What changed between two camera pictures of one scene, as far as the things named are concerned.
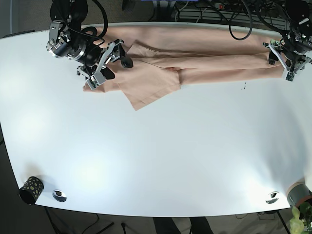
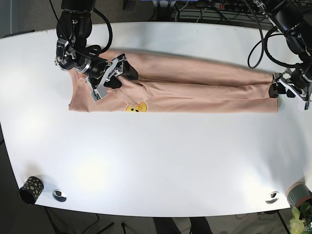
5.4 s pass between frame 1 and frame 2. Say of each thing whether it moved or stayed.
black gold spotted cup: stayed
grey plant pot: stayed
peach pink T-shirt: moved
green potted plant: stayed
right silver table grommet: stayed
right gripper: moved
